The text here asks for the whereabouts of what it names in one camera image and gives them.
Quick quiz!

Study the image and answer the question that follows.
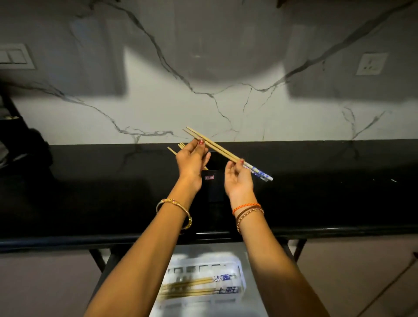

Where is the orange thread bracelet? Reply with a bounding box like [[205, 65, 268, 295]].
[[232, 203, 262, 215]]

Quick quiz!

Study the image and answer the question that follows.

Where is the black flat device red label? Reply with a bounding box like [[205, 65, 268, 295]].
[[200, 169, 230, 233]]

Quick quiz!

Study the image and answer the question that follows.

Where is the person's right forearm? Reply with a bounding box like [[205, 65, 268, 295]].
[[230, 196, 331, 317]]

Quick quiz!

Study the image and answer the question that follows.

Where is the gold beaded bracelet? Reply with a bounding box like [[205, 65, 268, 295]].
[[236, 208, 265, 234]]

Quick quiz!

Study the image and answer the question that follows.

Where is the white plastic cutlery basket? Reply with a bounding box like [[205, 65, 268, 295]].
[[153, 253, 247, 310]]

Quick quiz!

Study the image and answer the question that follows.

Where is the white plastic stool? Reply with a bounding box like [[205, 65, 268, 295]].
[[148, 242, 270, 317]]

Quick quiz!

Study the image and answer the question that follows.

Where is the white wall switch plate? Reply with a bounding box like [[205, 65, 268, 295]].
[[0, 43, 36, 70]]

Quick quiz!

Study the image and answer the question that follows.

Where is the person's left forearm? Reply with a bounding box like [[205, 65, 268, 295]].
[[84, 183, 200, 317]]

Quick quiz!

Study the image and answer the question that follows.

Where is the white wall power socket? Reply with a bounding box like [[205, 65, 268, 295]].
[[355, 52, 389, 76]]

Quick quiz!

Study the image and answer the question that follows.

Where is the brown thread bracelet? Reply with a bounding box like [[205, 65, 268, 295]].
[[235, 205, 264, 223]]

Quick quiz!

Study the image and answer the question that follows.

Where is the gold bangle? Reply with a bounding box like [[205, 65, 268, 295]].
[[156, 198, 193, 230]]

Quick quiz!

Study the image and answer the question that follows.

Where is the person's right hand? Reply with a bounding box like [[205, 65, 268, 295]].
[[224, 159, 256, 202]]

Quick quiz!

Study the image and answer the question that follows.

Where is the person's left hand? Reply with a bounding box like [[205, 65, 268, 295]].
[[176, 139, 212, 194]]

